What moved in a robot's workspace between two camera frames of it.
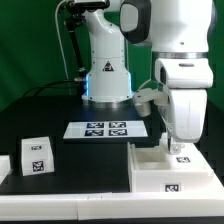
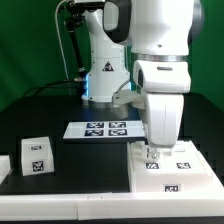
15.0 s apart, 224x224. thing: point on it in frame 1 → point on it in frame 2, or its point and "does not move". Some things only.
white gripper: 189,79 → 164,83
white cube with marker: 37,156 does not move
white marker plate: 106,129 does not move
